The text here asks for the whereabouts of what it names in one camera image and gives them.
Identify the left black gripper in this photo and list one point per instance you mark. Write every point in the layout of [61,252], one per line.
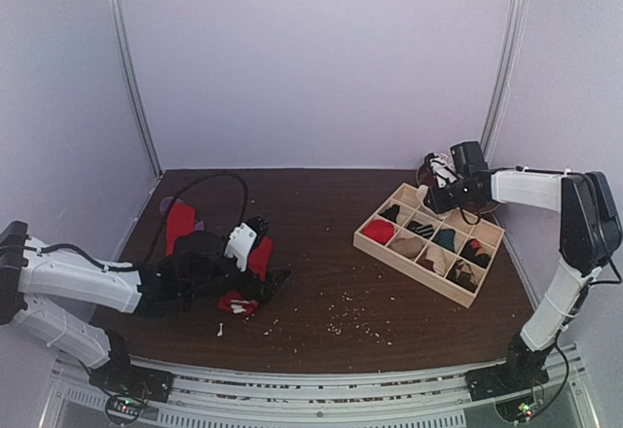
[266,290]

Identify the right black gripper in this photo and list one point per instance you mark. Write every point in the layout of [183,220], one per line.
[435,196]

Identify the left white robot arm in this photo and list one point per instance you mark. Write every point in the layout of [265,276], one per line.
[200,265]

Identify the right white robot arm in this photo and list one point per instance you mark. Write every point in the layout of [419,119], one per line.
[582,224]

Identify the black white striped sock roll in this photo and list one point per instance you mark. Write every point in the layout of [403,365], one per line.
[423,230]

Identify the teal sock roll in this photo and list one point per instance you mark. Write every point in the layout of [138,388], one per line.
[446,238]

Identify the tan sock roll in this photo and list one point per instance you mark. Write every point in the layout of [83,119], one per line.
[408,247]

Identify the dark patterned sock roll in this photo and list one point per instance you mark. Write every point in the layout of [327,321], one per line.
[474,252]

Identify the dark red round plate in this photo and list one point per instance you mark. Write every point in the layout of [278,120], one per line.
[424,176]

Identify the black sock in box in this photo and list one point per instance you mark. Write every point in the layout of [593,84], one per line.
[391,213]

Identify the wooden compartment organiser box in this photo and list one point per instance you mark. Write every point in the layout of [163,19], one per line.
[463,280]

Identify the rolled red sock in box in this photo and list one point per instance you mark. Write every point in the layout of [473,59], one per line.
[380,231]

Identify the red sock with striped cuff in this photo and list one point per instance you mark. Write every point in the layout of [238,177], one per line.
[180,222]

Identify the purple orange striped sock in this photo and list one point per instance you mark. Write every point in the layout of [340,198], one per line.
[167,201]

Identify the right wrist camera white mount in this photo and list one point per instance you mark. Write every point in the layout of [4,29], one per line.
[442,168]

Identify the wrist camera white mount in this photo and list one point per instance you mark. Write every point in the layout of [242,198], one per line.
[442,168]
[240,245]

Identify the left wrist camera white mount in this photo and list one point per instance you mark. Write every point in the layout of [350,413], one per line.
[240,245]

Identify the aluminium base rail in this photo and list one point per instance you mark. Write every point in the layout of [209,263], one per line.
[206,397]

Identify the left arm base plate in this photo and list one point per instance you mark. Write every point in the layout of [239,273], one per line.
[138,383]

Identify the right aluminium frame post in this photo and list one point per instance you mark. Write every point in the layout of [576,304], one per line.
[509,53]

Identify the aluminium frame post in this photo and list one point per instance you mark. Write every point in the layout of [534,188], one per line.
[132,86]
[509,53]

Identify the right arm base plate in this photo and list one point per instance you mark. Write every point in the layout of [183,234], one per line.
[501,380]

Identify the left aluminium frame post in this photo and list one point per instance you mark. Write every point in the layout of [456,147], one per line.
[132,86]

